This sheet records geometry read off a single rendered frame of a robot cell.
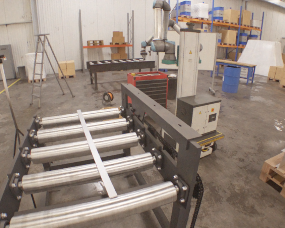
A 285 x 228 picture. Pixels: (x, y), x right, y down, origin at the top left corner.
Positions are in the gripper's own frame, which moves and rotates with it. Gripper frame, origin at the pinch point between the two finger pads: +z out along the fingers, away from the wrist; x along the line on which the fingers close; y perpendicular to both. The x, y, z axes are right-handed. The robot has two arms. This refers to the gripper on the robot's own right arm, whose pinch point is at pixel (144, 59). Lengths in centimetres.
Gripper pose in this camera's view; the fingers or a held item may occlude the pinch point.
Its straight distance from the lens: 350.8
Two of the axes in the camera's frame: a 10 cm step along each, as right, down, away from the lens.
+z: 0.5, 9.6, 2.6
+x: 8.5, -1.8, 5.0
